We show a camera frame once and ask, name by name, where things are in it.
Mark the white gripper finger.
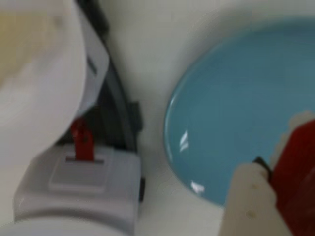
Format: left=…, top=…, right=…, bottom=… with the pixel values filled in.
left=218, top=156, right=294, bottom=236

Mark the red tuna sushi piece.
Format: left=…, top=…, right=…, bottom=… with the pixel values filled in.
left=269, top=110, right=315, bottom=236

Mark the blue round dish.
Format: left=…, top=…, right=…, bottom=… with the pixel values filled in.
left=163, top=16, right=315, bottom=210

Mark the yellow egg sushi piece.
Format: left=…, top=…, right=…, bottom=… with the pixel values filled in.
left=0, top=9, right=57, bottom=84

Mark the grey circular toy track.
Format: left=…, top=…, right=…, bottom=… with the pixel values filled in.
left=76, top=0, right=146, bottom=205

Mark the white round plastic plate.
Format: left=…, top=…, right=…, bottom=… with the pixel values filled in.
left=0, top=0, right=87, bottom=160

